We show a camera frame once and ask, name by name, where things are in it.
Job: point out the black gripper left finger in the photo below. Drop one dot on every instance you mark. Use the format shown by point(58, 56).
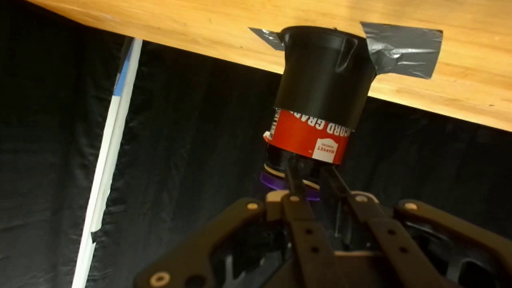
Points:
point(298, 245)

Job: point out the black curtain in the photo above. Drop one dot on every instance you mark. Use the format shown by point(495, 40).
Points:
point(186, 160)

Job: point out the grey duct tape piece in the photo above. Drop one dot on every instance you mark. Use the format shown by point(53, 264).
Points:
point(405, 49)
point(269, 37)

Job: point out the white pole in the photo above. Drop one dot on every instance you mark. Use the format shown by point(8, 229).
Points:
point(106, 160)

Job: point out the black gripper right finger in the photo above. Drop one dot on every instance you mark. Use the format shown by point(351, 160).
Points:
point(405, 249)

